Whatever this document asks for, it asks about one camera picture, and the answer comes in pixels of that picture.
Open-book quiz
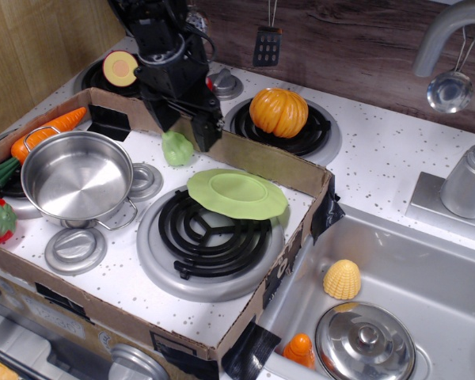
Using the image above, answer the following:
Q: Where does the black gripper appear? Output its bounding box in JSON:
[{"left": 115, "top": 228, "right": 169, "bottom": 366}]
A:
[{"left": 135, "top": 56, "right": 224, "bottom": 152}]

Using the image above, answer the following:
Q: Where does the green toy broccoli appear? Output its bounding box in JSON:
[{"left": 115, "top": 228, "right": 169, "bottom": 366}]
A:
[{"left": 161, "top": 131, "right": 194, "bottom": 166}]

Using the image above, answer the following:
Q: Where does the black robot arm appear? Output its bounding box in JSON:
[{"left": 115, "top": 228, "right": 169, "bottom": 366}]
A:
[{"left": 108, "top": 1, "right": 224, "bottom": 152}]

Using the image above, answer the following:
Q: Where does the stainless steel pot lid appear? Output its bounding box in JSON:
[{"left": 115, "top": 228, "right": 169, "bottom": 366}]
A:
[{"left": 315, "top": 302, "right": 416, "bottom": 379}]

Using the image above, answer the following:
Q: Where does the red white toy cheese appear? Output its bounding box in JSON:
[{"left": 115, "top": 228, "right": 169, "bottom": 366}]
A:
[{"left": 206, "top": 77, "right": 213, "bottom": 91}]

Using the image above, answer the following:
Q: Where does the back silver stove knob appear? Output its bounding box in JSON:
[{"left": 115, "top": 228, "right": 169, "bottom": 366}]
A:
[{"left": 208, "top": 68, "right": 244, "bottom": 101}]

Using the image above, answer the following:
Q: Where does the silver stove knob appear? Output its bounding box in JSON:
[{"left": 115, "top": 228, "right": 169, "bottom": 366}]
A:
[
  {"left": 208, "top": 68, "right": 244, "bottom": 101},
  {"left": 129, "top": 163, "right": 163, "bottom": 202},
  {"left": 44, "top": 228, "right": 107, "bottom": 276}
]

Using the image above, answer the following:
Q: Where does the middle silver stove knob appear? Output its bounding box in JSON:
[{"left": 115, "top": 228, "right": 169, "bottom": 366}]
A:
[{"left": 129, "top": 163, "right": 163, "bottom": 202}]

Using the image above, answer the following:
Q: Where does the green plastic plate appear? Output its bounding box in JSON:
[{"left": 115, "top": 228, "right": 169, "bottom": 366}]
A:
[{"left": 187, "top": 169, "right": 291, "bottom": 227}]

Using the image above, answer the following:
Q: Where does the halved purple toy fruit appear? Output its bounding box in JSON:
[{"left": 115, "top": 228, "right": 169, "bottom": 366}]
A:
[{"left": 102, "top": 51, "right": 139, "bottom": 87}]

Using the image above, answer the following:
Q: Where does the orange toy pumpkin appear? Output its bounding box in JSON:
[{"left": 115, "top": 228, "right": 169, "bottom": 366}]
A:
[{"left": 249, "top": 88, "right": 309, "bottom": 139}]

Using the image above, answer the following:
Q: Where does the hanging silver strainer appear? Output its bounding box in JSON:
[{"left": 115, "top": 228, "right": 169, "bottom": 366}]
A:
[{"left": 186, "top": 7, "right": 209, "bottom": 34}]

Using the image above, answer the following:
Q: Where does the back left black burner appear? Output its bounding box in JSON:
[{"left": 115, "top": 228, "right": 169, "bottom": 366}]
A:
[{"left": 73, "top": 59, "right": 141, "bottom": 99}]

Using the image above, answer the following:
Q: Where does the black burner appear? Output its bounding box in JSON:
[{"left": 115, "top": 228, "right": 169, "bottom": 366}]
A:
[
  {"left": 0, "top": 166, "right": 41, "bottom": 219},
  {"left": 225, "top": 99, "right": 342, "bottom": 166},
  {"left": 73, "top": 59, "right": 141, "bottom": 99},
  {"left": 136, "top": 187, "right": 284, "bottom": 302}
]

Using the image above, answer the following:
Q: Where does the hanging silver spatula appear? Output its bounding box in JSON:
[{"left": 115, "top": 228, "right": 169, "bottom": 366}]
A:
[{"left": 252, "top": 1, "right": 283, "bottom": 67}]

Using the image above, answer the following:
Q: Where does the back right black burner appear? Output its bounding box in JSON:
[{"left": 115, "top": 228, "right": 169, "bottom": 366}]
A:
[{"left": 225, "top": 99, "right": 342, "bottom": 166}]

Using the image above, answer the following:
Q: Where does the front right black burner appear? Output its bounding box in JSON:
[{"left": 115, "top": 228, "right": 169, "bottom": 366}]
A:
[{"left": 136, "top": 187, "right": 284, "bottom": 302}]

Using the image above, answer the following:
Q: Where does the front silver stove knob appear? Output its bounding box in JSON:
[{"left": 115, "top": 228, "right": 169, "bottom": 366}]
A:
[{"left": 44, "top": 228, "right": 107, "bottom": 276}]

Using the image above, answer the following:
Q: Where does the front left black burner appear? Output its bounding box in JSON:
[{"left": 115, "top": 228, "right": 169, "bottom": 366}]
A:
[{"left": 0, "top": 166, "right": 41, "bottom": 219}]

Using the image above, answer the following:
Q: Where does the orange toy carrot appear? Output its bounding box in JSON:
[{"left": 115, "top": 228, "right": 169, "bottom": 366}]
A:
[{"left": 0, "top": 107, "right": 87, "bottom": 188}]

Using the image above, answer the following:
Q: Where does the yellow toy corn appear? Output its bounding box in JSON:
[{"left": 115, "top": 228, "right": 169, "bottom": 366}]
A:
[{"left": 323, "top": 259, "right": 361, "bottom": 300}]

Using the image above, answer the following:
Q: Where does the silver oven front knob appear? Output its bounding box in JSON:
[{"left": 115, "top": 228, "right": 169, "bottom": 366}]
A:
[{"left": 108, "top": 344, "right": 169, "bottom": 380}]

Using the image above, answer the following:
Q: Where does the small orange toy vegetable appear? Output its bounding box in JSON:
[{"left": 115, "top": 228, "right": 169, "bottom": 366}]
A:
[{"left": 282, "top": 333, "right": 315, "bottom": 370}]

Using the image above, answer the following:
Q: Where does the hanging silver ladle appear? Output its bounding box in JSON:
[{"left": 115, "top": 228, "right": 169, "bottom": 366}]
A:
[{"left": 427, "top": 26, "right": 475, "bottom": 114}]

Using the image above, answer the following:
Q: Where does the silver toy faucet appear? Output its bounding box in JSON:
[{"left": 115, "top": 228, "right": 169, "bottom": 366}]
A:
[{"left": 406, "top": 1, "right": 475, "bottom": 241}]

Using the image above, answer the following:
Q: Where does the silver toy sink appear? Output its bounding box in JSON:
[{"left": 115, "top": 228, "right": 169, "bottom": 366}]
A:
[{"left": 260, "top": 208, "right": 475, "bottom": 379}]

